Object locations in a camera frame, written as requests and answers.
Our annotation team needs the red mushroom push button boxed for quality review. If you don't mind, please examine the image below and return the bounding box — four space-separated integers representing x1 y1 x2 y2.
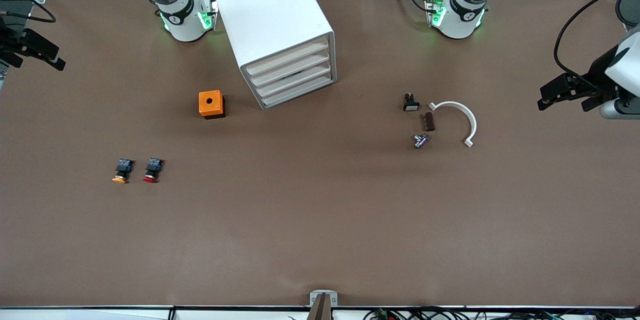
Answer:
142 157 165 184

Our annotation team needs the yellow mushroom push button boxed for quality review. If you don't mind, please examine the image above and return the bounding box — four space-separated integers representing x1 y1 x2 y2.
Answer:
111 158 135 185

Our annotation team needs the white curved plastic arc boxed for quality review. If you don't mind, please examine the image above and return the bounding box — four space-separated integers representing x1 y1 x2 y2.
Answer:
428 101 478 148

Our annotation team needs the orange box with hole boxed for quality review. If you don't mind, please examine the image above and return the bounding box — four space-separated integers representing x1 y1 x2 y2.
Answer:
198 90 226 120

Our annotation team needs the white table edge strip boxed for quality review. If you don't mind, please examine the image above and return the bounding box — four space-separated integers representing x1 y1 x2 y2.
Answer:
0 305 640 320

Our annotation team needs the bundle of cables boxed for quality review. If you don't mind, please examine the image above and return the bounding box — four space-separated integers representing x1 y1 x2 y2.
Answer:
362 306 640 320

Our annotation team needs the metal bracket with brown post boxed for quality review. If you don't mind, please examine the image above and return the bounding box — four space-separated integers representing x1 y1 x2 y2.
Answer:
306 290 339 320

